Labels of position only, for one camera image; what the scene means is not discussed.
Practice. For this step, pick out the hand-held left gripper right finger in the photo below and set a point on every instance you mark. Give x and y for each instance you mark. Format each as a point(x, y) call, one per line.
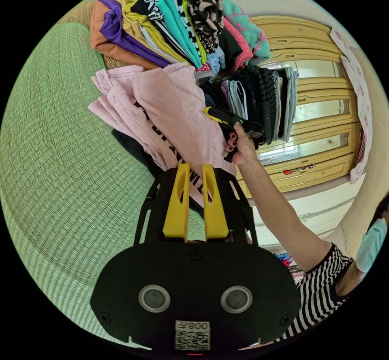
point(216, 217)

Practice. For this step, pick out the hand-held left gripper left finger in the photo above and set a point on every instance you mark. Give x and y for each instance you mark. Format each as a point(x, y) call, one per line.
point(174, 214)

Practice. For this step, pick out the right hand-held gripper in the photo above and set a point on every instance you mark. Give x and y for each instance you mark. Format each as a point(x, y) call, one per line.
point(247, 129)

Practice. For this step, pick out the pink short sleeve shirt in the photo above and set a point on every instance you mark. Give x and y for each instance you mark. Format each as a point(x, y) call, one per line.
point(170, 107)

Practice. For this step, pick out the person's right forearm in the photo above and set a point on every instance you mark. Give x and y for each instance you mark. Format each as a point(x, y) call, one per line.
point(282, 211)

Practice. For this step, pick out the person's right hand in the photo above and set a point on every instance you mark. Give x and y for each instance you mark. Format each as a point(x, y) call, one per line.
point(243, 147)

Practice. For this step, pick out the black garment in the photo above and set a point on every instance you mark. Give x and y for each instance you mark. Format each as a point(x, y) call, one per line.
point(136, 150)

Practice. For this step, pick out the pile of clothes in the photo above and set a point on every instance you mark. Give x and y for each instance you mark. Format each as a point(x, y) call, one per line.
point(182, 25)

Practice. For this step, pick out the yellow wooden cupboard with mirrors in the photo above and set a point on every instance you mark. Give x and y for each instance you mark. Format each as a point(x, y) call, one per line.
point(322, 153)

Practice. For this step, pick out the bed with green woven mat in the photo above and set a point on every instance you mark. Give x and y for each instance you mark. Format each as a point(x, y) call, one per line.
point(60, 168)

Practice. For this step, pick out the person's body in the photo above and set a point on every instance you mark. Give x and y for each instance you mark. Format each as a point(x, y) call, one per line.
point(322, 293)

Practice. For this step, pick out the white cloth with pink print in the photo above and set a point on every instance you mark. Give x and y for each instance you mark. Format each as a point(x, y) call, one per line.
point(361, 98)

